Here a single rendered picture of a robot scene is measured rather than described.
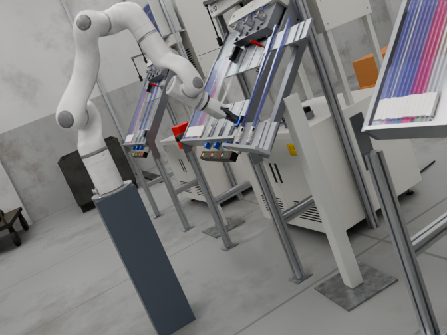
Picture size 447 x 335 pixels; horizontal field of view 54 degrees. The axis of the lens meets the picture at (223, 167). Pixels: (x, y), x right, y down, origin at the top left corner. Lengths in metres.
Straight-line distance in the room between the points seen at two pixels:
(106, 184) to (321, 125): 1.03
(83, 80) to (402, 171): 1.67
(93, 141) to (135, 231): 0.43
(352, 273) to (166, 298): 0.83
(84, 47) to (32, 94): 4.93
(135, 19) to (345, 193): 1.27
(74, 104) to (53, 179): 4.90
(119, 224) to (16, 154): 4.88
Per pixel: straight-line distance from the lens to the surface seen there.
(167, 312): 2.12
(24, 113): 6.77
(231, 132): 2.00
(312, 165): 1.72
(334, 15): 2.30
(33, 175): 6.76
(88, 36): 1.83
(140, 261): 2.02
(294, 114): 1.67
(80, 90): 1.91
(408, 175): 2.57
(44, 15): 6.98
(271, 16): 2.14
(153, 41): 1.80
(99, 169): 1.95
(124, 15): 1.84
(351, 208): 2.30
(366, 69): 5.73
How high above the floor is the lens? 1.03
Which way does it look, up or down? 12 degrees down
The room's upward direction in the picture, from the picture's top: 22 degrees counter-clockwise
